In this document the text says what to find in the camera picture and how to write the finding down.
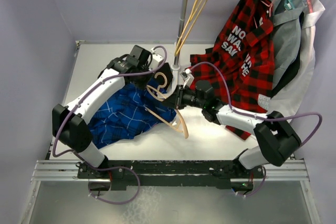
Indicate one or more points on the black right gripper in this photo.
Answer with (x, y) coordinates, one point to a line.
(176, 99)

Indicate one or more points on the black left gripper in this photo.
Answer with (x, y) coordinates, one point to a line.
(143, 85)

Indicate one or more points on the beige plastic hanger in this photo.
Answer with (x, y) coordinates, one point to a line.
(180, 126)

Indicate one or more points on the blue plaid shirt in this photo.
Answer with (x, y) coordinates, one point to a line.
(124, 116)

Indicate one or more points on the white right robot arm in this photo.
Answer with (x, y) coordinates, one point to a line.
(276, 139)

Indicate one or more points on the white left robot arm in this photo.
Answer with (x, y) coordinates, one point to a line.
(70, 121)

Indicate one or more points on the red black plaid shirt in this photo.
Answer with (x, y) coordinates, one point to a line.
(240, 66)

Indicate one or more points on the white shirt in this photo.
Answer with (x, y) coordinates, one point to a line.
(288, 100)

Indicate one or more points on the grey shirt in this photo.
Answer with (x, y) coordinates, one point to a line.
(287, 41)

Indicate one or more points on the black garment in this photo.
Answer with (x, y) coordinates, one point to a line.
(165, 73)

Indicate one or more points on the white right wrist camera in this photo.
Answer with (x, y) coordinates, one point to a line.
(187, 77)

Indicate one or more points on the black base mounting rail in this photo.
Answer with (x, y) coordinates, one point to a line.
(218, 174)

